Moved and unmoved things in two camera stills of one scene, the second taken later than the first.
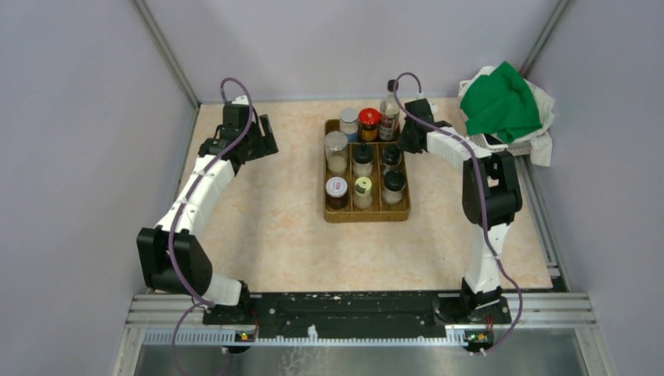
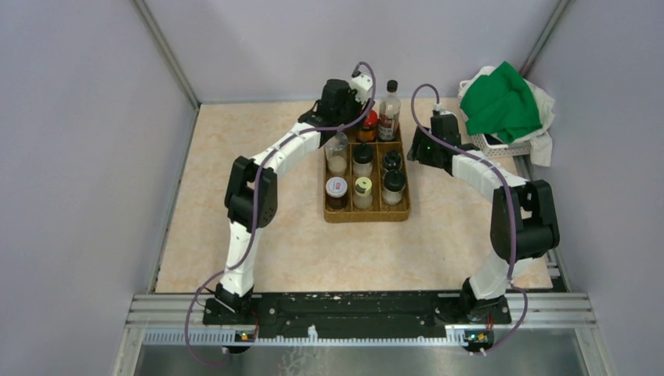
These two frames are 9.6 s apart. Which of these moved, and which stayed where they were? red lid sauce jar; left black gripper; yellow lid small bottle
Moved: left black gripper
Stayed: yellow lid small bottle; red lid sauce jar
